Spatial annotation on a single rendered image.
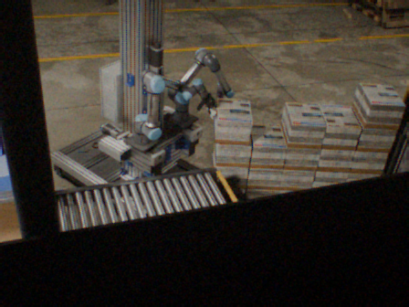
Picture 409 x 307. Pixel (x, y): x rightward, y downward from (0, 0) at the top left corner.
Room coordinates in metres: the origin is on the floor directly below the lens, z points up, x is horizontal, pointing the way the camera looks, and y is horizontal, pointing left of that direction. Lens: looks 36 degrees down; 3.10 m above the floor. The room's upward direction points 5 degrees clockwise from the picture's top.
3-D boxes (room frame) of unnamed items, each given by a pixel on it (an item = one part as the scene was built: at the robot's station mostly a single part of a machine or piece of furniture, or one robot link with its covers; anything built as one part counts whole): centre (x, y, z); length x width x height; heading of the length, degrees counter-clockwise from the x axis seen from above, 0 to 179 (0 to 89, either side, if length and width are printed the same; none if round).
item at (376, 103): (3.65, -1.40, 0.65); 0.39 x 0.30 x 1.29; 4
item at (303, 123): (3.60, -0.81, 0.95); 0.38 x 0.29 x 0.23; 5
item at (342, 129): (3.62, -1.10, 0.95); 0.38 x 0.29 x 0.23; 4
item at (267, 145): (3.59, -0.68, 0.42); 1.17 x 0.39 x 0.83; 94
